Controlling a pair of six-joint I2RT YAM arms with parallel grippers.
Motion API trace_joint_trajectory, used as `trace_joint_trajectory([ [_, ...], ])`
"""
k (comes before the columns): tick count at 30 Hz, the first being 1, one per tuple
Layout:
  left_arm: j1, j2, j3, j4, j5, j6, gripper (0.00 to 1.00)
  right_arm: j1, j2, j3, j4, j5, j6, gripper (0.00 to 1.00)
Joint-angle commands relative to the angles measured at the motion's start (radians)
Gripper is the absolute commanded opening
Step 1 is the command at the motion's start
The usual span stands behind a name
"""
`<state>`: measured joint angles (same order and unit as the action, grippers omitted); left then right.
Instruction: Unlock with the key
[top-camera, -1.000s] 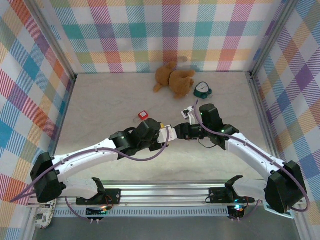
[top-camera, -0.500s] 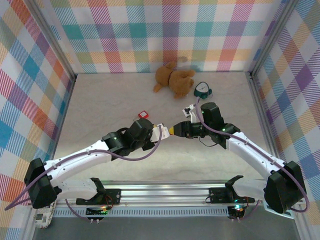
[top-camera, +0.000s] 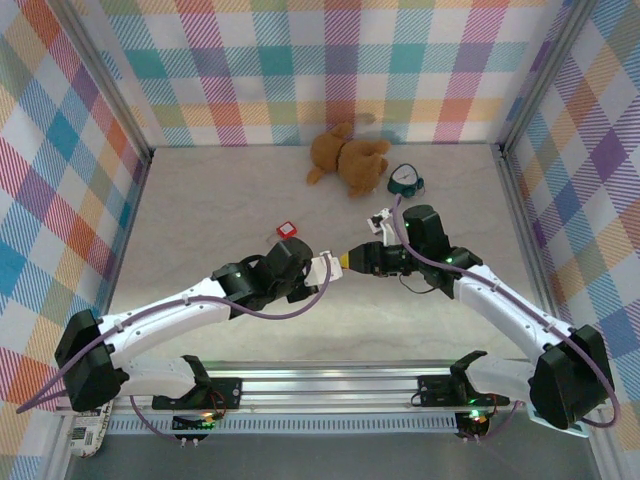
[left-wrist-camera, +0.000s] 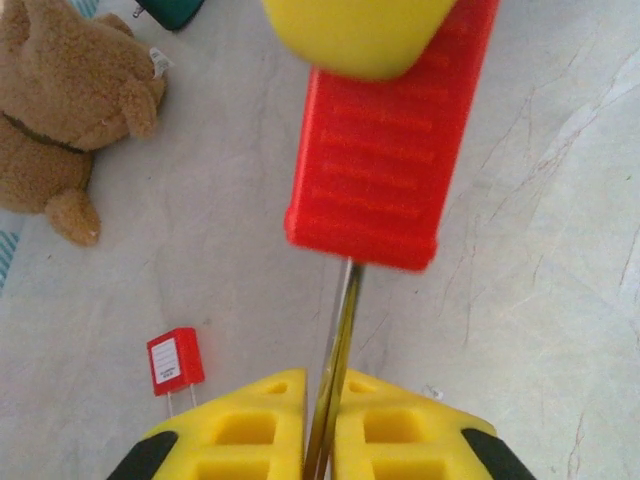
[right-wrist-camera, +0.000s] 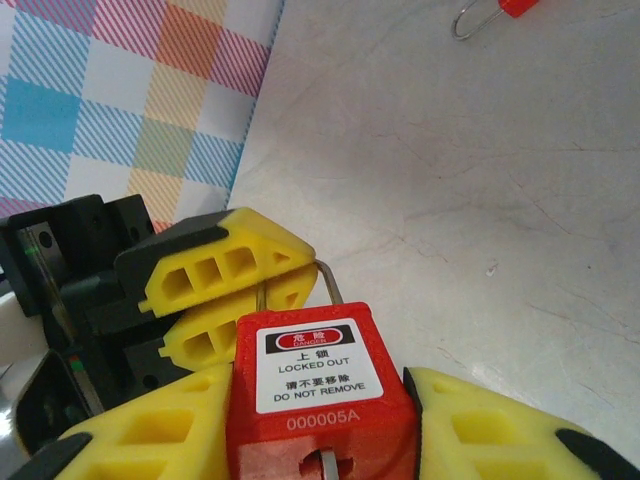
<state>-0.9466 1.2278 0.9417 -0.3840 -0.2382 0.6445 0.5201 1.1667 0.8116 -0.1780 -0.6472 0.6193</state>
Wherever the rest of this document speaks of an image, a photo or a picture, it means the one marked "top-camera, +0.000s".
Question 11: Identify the white slotted cable duct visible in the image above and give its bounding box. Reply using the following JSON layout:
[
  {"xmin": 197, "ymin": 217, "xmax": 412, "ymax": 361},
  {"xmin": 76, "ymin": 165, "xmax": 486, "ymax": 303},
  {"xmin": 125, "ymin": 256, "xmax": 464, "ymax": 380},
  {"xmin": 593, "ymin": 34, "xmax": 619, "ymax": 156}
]
[{"xmin": 107, "ymin": 417, "xmax": 461, "ymax": 434}]

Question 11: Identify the aluminium corner post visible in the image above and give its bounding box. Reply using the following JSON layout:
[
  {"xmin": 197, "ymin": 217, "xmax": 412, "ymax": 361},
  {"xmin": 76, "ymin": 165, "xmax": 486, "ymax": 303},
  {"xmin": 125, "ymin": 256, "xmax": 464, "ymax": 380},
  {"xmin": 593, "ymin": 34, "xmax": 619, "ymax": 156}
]
[
  {"xmin": 499, "ymin": 0, "xmax": 599, "ymax": 154},
  {"xmin": 49, "ymin": 0, "xmax": 154, "ymax": 162}
]

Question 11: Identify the aluminium side rail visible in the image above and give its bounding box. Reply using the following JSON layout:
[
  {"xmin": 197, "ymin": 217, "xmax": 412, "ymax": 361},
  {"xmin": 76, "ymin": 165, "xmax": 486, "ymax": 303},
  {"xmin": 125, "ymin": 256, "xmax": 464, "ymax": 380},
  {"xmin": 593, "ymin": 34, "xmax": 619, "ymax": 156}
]
[{"xmin": 491, "ymin": 143, "xmax": 564, "ymax": 326}]

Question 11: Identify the thin black wire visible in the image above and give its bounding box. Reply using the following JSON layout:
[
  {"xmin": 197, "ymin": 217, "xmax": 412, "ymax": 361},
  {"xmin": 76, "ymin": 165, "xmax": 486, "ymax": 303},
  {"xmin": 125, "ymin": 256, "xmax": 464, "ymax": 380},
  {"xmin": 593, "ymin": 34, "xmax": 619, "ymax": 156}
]
[{"xmin": 399, "ymin": 272, "xmax": 436, "ymax": 297}]

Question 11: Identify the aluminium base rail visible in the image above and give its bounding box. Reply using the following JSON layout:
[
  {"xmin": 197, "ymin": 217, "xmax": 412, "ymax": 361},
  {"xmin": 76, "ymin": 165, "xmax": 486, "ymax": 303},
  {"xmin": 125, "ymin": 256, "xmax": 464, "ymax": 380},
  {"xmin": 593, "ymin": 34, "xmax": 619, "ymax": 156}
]
[{"xmin": 53, "ymin": 363, "xmax": 609, "ymax": 417}]

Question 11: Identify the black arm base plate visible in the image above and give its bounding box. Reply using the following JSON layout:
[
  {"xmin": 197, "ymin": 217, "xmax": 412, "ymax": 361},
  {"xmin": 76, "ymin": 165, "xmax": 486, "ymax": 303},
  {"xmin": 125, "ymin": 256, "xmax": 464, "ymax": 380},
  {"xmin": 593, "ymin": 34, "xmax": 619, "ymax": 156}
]
[
  {"xmin": 152, "ymin": 377, "xmax": 244, "ymax": 411},
  {"xmin": 417, "ymin": 374, "xmax": 511, "ymax": 409}
]

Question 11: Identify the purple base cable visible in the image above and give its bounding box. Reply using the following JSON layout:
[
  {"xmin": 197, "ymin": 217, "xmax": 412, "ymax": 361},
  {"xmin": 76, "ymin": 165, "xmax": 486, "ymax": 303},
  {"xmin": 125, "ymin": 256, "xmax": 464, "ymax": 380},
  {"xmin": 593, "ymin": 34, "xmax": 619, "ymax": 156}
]
[
  {"xmin": 127, "ymin": 394, "xmax": 211, "ymax": 447},
  {"xmin": 462, "ymin": 399, "xmax": 520, "ymax": 445}
]

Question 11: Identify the circuit board with LED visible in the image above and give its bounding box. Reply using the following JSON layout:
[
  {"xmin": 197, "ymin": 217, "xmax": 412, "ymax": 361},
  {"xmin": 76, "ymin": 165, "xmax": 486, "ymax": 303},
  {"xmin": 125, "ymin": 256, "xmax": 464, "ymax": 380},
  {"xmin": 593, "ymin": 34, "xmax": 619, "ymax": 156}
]
[
  {"xmin": 172, "ymin": 412, "xmax": 220, "ymax": 434},
  {"xmin": 457, "ymin": 408, "xmax": 491, "ymax": 439}
]

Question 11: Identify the brown teddy bear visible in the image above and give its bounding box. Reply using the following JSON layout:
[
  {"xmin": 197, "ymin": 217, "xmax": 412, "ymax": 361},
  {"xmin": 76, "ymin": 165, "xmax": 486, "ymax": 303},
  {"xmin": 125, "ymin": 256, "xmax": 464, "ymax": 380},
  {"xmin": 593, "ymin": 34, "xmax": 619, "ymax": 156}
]
[{"xmin": 305, "ymin": 123, "xmax": 392, "ymax": 200}]

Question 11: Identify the teal alarm clock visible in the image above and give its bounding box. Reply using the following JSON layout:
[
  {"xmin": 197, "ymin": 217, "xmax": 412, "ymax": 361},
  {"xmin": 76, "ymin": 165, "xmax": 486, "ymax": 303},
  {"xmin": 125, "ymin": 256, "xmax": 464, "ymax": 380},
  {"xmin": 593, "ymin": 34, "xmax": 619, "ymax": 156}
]
[{"xmin": 385, "ymin": 163, "xmax": 426, "ymax": 197}]

